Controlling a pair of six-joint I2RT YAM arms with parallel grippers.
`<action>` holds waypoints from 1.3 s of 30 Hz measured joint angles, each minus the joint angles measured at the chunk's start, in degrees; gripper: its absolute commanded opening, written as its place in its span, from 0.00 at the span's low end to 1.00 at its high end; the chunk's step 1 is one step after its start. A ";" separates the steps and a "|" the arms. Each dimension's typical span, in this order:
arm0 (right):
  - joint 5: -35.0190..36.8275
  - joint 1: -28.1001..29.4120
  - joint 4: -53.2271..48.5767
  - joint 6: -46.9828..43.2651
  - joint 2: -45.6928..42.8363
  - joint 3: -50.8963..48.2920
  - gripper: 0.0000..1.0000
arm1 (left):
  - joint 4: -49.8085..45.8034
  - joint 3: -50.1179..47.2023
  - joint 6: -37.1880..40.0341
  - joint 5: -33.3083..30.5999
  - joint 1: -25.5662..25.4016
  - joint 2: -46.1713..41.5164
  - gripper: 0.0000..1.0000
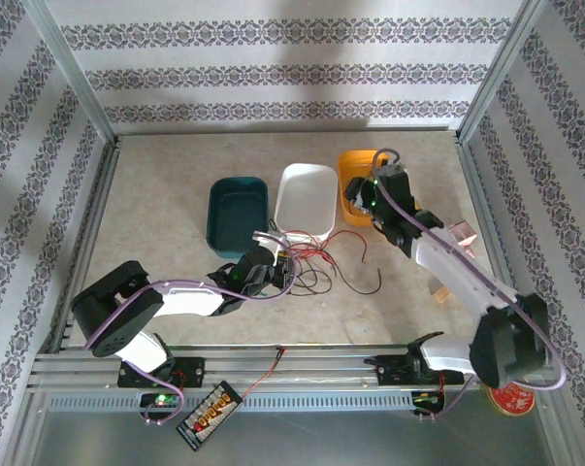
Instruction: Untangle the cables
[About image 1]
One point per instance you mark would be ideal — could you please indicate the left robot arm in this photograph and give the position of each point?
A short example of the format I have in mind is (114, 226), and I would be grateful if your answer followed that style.
(122, 310)

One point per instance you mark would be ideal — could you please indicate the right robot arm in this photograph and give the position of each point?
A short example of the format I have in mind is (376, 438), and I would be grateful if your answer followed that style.
(466, 272)

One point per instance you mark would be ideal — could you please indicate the orange plastic bin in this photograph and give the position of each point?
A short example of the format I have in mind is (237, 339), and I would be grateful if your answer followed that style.
(345, 167)

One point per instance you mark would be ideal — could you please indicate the white plastic bin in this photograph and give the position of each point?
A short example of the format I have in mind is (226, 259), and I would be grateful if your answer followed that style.
(306, 201)

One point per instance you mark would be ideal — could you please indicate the teal plastic bin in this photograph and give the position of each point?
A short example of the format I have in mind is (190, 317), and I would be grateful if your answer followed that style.
(237, 216)

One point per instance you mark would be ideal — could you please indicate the pink white gadget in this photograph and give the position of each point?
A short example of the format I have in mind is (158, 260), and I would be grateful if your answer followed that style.
(464, 238)

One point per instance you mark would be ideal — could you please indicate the small wooden block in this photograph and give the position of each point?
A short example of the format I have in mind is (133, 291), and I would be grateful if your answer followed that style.
(440, 293)

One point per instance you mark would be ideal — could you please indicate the black power distribution board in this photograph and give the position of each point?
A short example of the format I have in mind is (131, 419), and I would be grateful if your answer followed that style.
(209, 417)

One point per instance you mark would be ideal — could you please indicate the left controller board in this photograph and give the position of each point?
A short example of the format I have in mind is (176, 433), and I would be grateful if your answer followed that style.
(160, 400)

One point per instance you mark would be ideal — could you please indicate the controller board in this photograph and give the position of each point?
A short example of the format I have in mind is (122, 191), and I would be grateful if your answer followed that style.
(428, 402)
(160, 400)

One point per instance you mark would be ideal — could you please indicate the right controller board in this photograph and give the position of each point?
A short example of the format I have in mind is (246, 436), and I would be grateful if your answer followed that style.
(428, 402)

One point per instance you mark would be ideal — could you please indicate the red round tin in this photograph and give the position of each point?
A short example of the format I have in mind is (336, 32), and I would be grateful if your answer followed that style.
(512, 402)

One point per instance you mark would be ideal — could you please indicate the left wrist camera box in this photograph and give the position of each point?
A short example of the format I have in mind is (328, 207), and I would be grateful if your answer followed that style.
(270, 242)

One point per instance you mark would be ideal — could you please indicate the aluminium frame rail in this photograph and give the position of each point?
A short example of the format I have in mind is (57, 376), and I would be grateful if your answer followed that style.
(478, 194)
(89, 233)
(321, 364)
(272, 131)

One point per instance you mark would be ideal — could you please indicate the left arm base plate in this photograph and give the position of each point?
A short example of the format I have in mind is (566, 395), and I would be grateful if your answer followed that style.
(192, 371)

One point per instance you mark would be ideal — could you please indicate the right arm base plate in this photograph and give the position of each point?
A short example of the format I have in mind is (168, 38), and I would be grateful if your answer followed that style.
(394, 371)

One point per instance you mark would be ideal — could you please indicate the aluminium frame post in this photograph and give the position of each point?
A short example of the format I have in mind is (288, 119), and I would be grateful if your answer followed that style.
(76, 73)
(499, 73)

